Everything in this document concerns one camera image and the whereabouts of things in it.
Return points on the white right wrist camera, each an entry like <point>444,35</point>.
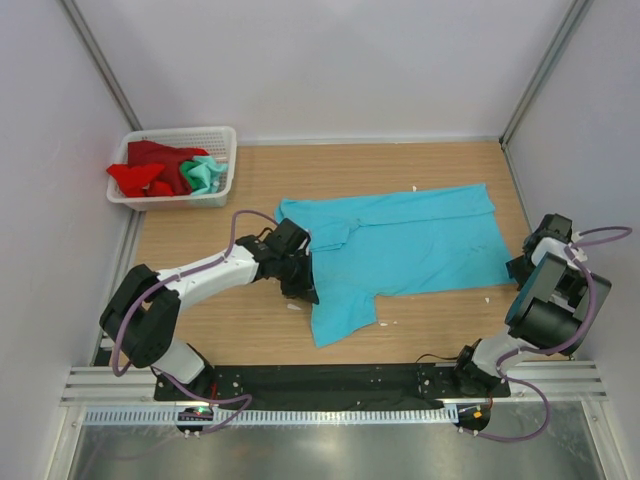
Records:
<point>573,251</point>

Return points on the blue t shirt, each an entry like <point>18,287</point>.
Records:
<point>396,244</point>

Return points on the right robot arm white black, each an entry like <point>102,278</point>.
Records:
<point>557,303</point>

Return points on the grey slotted cable duct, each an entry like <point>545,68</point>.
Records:
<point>200,416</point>

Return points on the white plastic laundry basket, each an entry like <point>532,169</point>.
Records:
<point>220,142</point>

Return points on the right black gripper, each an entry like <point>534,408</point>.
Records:
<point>514,268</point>

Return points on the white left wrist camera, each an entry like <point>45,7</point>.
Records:
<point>306,242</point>

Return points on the dark red t shirt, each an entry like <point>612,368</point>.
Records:
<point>170,182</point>

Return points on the aluminium corner post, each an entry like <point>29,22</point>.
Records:
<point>558,44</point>
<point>95,54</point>

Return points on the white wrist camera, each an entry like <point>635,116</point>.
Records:
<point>573,251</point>
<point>306,242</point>

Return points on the right aluminium corner post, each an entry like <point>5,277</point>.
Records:
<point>558,44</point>

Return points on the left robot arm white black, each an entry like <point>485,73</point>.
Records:
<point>141,316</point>

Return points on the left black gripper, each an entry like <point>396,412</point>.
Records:
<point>305,288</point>

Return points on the left aluminium corner post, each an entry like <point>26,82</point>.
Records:
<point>95,54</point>

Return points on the mint green t shirt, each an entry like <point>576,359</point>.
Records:
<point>203,174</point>

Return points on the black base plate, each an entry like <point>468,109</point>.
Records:
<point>329,388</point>

